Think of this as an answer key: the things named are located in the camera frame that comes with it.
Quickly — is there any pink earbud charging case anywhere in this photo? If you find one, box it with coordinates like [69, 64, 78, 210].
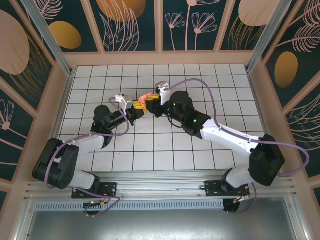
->
[139, 92, 152, 106]

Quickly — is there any grey metal sheet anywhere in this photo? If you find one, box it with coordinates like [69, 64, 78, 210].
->
[24, 209, 300, 240]

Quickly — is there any thin black cable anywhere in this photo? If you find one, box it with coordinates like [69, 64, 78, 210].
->
[167, 117, 185, 129]

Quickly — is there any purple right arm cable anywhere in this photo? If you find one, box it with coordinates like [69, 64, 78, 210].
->
[163, 78, 311, 215]

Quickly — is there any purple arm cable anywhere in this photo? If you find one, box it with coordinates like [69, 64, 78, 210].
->
[46, 97, 131, 219]
[163, 78, 311, 215]

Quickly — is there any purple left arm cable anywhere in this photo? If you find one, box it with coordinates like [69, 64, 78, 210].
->
[46, 97, 131, 219]

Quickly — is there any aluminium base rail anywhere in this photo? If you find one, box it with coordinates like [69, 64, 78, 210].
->
[23, 171, 298, 201]

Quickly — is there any aluminium corner post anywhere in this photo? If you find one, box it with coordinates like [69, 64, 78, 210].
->
[246, 0, 292, 73]
[21, 0, 76, 77]

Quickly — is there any orange wire yellow connector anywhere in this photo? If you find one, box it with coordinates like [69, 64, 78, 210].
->
[98, 189, 112, 208]
[233, 191, 251, 204]

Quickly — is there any white slotted cable duct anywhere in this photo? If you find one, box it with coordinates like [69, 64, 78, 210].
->
[34, 199, 225, 211]

